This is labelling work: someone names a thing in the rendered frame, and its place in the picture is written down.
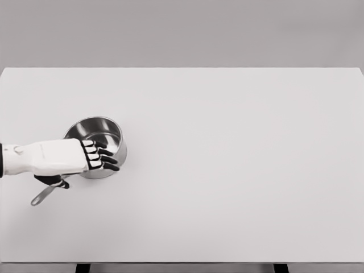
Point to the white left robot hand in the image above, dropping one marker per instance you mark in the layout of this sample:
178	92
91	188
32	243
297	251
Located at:
59	156

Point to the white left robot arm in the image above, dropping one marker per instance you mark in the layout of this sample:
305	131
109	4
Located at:
15	159

